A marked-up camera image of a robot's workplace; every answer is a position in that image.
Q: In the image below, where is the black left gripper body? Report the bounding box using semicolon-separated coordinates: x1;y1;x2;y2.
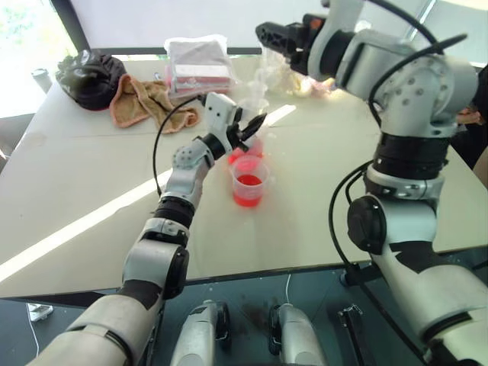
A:
227;108;253;153

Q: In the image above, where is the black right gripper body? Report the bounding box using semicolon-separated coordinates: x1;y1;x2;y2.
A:
281;13;326;76

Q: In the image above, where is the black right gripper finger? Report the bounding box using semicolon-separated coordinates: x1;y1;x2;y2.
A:
255;21;297;40
259;36;297;57

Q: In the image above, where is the empty clear plastic cup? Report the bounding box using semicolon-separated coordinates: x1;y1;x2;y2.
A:
237;97;270;120

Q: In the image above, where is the clear cup with red liquid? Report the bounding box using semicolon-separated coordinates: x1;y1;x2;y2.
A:
227;136;265;165
230;156;271;209

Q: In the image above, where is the clear bag with yellowish contents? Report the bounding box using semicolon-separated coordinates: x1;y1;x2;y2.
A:
260;48;337;99

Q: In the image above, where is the pink packaged cloth stack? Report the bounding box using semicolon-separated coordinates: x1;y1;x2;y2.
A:
164;63;235;101

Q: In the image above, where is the bagged grey brown cloth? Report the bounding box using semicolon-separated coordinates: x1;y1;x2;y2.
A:
163;34;230;69

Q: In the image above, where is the orange brown towel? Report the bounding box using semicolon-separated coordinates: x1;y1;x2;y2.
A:
109;73;201;136

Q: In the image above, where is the black crumpled bag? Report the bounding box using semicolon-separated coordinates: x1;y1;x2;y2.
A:
56;49;127;112

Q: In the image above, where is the person in dark clothes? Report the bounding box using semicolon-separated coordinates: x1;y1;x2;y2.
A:
456;63;488;171

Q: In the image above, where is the dark cylindrical bottle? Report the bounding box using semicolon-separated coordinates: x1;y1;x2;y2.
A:
31;68;53;95

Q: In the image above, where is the silver right robot leg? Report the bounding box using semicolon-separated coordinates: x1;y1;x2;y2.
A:
268;302;328;366

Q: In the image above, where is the silver robot leg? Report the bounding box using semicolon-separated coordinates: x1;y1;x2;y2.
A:
268;302;328;366
169;299;233;366

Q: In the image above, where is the silver left robot leg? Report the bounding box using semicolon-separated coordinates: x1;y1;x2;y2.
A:
169;299;233;366

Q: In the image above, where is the black floor stand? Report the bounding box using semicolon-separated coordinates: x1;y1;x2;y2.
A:
337;303;368;366

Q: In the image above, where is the white device on floor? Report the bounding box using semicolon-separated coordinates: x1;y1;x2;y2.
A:
25;303;54;322

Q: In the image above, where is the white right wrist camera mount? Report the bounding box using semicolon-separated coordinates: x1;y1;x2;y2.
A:
307;0;368;79

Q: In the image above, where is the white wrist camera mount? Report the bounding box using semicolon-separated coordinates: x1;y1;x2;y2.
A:
204;92;246;149
307;0;368;79

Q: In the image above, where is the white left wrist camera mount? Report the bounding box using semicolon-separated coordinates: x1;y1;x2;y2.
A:
204;92;246;149

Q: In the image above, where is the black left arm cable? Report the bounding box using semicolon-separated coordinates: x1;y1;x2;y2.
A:
152;95;209;197

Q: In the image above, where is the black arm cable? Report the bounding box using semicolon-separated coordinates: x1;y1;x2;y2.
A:
328;159;429;366
152;95;209;197

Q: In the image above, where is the black right upper arm cable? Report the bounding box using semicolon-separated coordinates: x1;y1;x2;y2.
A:
328;159;429;366

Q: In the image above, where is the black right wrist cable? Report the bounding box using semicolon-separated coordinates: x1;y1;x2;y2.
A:
364;0;469;127

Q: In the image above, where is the thin white floor cord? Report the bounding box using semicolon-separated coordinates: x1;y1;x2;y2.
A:
27;304;40;354

